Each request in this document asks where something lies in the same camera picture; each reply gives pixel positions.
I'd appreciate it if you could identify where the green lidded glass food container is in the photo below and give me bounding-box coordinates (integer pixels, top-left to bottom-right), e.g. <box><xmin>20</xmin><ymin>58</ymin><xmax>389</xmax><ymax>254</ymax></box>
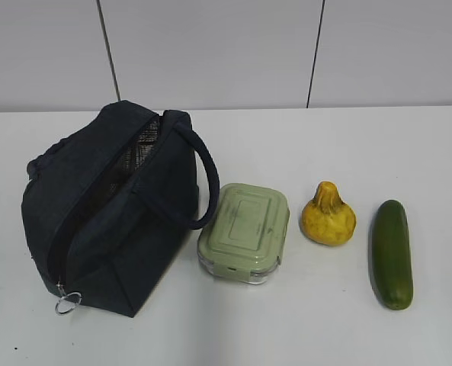
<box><xmin>197</xmin><ymin>183</ymin><xmax>290</xmax><ymax>285</ymax></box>

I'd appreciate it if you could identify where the yellow squash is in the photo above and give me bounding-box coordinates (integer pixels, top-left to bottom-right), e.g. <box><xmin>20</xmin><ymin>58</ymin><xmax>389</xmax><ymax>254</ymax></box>
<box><xmin>300</xmin><ymin>181</ymin><xmax>357</xmax><ymax>247</ymax></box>

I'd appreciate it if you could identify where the dark blue insulated lunch bag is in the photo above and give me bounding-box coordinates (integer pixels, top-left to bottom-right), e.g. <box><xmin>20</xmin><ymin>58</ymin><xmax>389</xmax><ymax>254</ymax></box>
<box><xmin>21</xmin><ymin>100</ymin><xmax>220</xmax><ymax>317</ymax></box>

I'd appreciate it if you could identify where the green cucumber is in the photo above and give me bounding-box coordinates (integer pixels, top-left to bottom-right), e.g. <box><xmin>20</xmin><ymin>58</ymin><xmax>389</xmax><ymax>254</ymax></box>
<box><xmin>370</xmin><ymin>200</ymin><xmax>414</xmax><ymax>311</ymax></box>

